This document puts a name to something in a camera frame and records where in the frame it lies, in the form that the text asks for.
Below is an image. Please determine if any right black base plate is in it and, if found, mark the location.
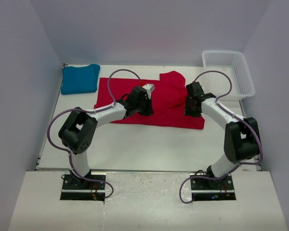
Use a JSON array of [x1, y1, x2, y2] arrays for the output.
[[190, 176, 236, 202]]

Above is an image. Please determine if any white plastic basket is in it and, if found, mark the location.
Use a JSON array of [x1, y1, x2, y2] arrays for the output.
[[201, 50, 255, 101]]

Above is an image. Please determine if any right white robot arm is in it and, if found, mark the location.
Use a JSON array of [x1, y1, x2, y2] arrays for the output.
[[184, 82, 263, 189]]

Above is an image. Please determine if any folded blue t shirt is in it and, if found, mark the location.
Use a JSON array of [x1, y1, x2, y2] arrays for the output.
[[61, 64, 100, 95]]

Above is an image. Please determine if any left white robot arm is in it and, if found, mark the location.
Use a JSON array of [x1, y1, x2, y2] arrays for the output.
[[58, 84, 155, 189]]

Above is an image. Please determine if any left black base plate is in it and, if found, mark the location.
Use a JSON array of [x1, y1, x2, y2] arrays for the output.
[[60, 174, 105, 202]]

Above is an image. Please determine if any red t shirt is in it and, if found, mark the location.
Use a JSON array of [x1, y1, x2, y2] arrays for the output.
[[94, 71, 205, 130]]

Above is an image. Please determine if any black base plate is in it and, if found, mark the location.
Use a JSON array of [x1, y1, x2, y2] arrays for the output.
[[190, 176, 236, 202], [60, 174, 105, 202]]

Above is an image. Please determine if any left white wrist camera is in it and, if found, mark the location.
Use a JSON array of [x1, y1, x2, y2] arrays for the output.
[[143, 84, 155, 99]]

